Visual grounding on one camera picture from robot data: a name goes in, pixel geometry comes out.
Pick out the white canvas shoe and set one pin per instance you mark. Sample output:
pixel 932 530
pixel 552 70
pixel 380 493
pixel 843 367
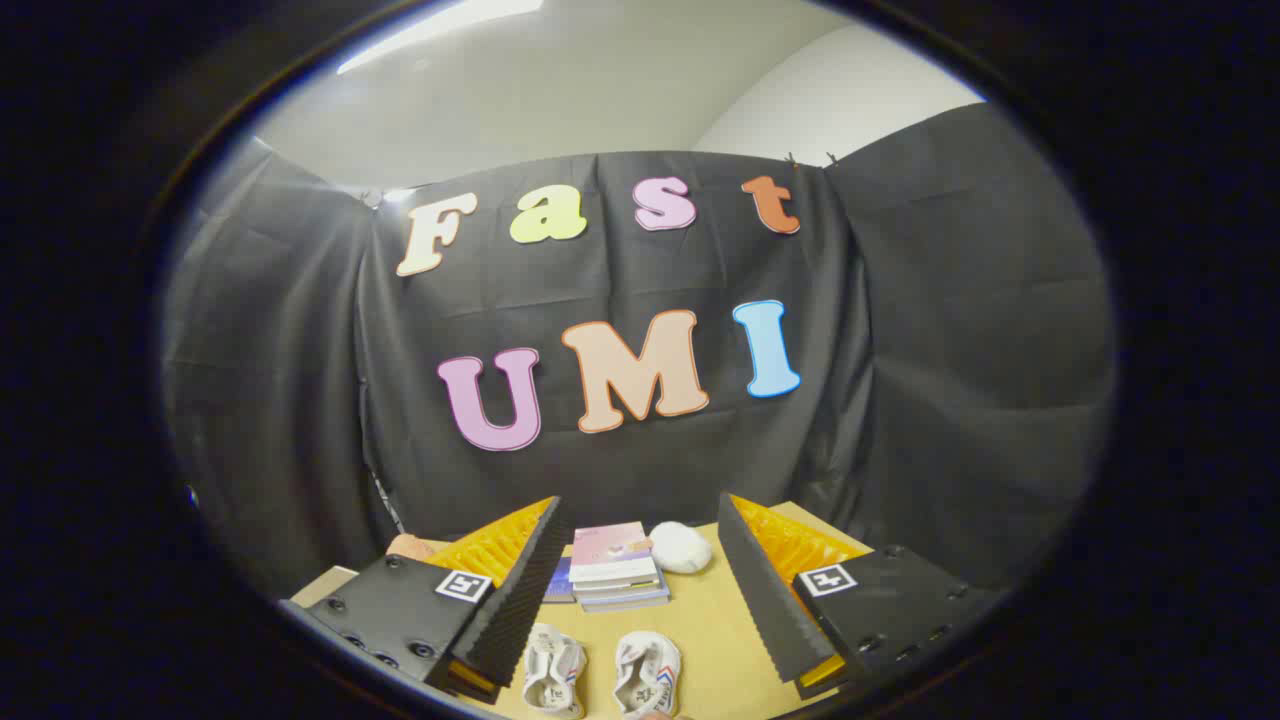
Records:
pixel 553 672
pixel 647 675

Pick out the pink cover book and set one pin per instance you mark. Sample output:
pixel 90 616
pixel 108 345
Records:
pixel 610 548

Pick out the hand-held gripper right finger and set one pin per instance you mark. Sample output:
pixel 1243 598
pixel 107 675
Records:
pixel 760 590

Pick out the white book with yellow stripe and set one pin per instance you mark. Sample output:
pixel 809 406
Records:
pixel 620 587

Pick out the orange fuzzy ball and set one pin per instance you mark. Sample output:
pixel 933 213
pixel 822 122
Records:
pixel 408 546

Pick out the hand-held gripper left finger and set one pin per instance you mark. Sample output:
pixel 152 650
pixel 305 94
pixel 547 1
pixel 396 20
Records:
pixel 520 590

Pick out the white fuzzy ball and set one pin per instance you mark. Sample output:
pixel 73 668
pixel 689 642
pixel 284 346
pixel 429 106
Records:
pixel 680 547

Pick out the pale blue cover book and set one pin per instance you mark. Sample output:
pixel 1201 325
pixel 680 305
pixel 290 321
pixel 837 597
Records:
pixel 625 600

